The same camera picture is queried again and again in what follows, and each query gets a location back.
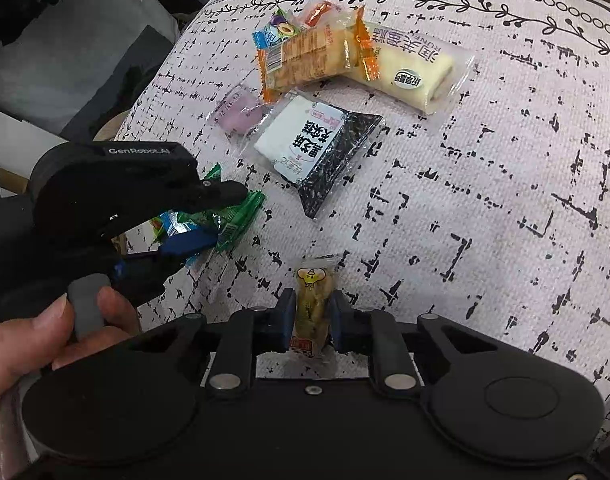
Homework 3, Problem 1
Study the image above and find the black and white cake packet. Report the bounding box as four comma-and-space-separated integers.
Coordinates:
252, 92, 386, 220

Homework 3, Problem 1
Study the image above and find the orange pink candy packet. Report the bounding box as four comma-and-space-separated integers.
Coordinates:
295, 0, 343, 31

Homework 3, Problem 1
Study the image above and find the person's left hand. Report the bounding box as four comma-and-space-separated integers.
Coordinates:
0, 287, 142, 411

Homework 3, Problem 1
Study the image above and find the blue plum candy packet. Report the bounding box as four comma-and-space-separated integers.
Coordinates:
251, 7, 303, 66

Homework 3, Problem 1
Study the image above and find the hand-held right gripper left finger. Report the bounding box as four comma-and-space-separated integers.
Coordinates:
129, 289, 297, 392

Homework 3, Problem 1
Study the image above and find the grey sheet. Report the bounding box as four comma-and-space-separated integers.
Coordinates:
0, 0, 182, 136

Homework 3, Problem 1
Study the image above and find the white black printed tablecloth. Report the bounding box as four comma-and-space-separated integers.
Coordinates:
92, 0, 610, 461

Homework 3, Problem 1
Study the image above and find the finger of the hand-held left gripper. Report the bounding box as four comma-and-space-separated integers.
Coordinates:
135, 180, 249, 217
111, 227, 220, 306

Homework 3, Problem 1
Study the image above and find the orange bread packet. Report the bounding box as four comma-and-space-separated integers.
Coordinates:
257, 5, 381, 106

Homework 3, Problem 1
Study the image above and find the lime green red fruit packet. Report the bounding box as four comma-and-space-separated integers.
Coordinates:
152, 210, 221, 268

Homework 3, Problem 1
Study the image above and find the dark green striped candy packet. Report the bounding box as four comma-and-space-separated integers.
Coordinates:
202, 164, 266, 253

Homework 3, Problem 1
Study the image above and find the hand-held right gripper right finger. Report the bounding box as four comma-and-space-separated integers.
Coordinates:
332, 291, 491, 391

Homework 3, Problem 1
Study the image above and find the cream cake roll packet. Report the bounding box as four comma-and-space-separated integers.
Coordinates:
342, 20, 476, 118

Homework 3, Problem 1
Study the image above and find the yellow snack packet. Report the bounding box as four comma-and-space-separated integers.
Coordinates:
290, 255, 343, 358

